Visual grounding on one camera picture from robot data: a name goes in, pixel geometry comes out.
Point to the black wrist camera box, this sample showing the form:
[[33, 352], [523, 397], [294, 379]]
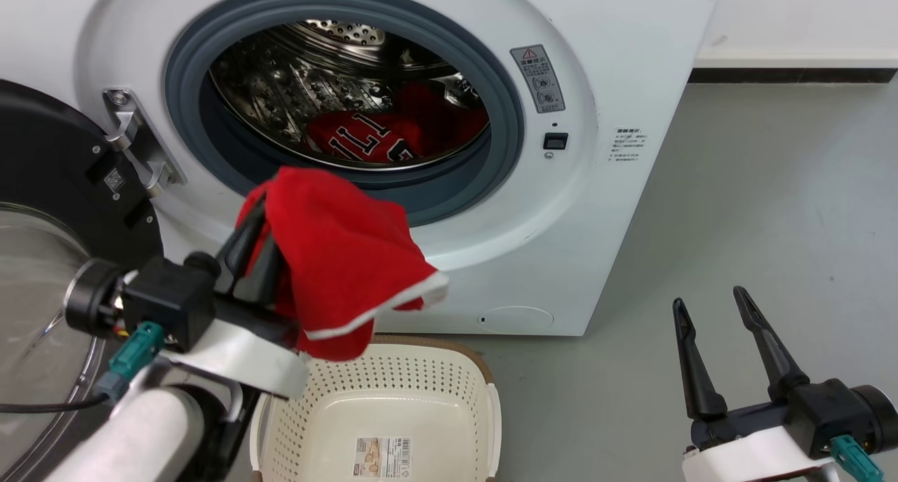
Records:
[[842, 415], [158, 299]]

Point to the cream perforated plastic laundry basket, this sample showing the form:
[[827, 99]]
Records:
[[393, 412]]

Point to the round white filter cover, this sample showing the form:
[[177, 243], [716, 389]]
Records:
[[517, 318]]

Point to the black glass washing machine door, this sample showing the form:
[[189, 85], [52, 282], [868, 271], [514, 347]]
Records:
[[49, 152]]

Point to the small QR code sticker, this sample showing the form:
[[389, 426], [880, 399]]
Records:
[[114, 179]]

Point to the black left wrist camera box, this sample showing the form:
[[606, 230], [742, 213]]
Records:
[[158, 299]]

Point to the paper product label sticker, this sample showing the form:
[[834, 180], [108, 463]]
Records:
[[382, 457]]

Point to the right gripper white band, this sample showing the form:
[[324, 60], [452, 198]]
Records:
[[751, 447]]

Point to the red cloth with white trim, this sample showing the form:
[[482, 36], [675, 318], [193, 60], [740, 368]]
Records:
[[337, 250]]

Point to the stainless steel washer drum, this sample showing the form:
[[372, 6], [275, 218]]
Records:
[[295, 82]]

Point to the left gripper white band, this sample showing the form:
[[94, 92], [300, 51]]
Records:
[[238, 359]]

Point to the grey rubber door gasket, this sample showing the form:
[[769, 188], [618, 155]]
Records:
[[449, 194]]

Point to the black door latch slot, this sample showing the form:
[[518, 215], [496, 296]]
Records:
[[555, 141]]

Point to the silver metal door hinge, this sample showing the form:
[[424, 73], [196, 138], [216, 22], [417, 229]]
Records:
[[133, 128]]

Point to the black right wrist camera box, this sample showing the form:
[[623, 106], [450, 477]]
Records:
[[842, 415]]

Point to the small printed text sticker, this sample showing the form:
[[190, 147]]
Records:
[[628, 144]]

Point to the white front-load washing machine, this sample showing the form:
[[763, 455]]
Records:
[[617, 208]]

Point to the red jersey with white numbers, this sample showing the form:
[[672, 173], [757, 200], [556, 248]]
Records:
[[372, 135]]

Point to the white wall baseboard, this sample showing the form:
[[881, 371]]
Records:
[[793, 59]]

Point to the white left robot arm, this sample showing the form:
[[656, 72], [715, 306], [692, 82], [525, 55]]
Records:
[[140, 436]]

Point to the grey warning sticker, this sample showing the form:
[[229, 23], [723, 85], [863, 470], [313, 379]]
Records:
[[538, 78]]

